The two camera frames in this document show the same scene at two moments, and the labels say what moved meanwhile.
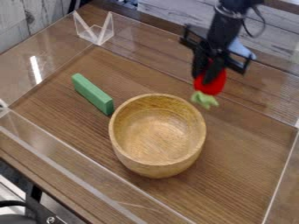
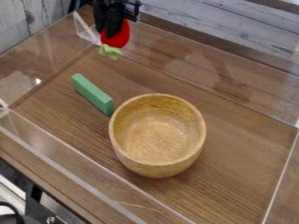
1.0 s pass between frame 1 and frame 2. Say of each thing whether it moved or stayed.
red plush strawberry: moved
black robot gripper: moved
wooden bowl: stayed
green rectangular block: stayed
